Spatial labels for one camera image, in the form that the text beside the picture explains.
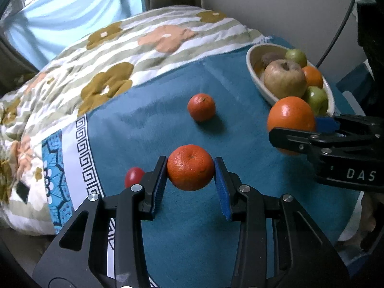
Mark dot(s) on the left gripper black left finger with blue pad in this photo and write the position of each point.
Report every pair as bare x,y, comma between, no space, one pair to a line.
102,243

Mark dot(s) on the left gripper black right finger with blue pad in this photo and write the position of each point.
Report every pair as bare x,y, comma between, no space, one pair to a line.
280,245

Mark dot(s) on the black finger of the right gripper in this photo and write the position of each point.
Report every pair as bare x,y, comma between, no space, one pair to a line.
318,147

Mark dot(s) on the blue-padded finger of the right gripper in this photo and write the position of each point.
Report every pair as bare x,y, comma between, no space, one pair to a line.
326,124

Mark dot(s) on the large orange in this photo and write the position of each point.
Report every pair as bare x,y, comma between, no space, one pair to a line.
293,113

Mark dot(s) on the large yellowish brown apple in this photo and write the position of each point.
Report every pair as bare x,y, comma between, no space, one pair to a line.
285,78

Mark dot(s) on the small green apple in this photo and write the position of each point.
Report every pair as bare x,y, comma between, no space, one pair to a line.
297,56

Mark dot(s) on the brown kiwi fruit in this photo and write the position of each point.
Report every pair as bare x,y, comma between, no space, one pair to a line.
269,57

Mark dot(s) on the person's hand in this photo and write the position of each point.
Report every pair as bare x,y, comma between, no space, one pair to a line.
362,221

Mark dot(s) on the cream ceramic bowl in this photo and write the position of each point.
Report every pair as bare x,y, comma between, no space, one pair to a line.
256,70

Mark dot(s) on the red cherry tomato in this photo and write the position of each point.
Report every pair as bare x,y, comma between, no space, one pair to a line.
133,176

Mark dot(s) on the black phone on duvet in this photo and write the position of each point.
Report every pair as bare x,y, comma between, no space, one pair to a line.
22,191

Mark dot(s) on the blue patterned cloth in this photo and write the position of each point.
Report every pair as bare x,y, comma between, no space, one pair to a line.
190,243

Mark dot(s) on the floral striped duvet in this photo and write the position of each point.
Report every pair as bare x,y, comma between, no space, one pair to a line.
87,74

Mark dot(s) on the grey drape left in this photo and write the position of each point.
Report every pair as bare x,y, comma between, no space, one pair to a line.
15,70

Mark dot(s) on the light blue sheer curtain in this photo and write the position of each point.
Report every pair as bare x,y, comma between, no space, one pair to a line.
41,30

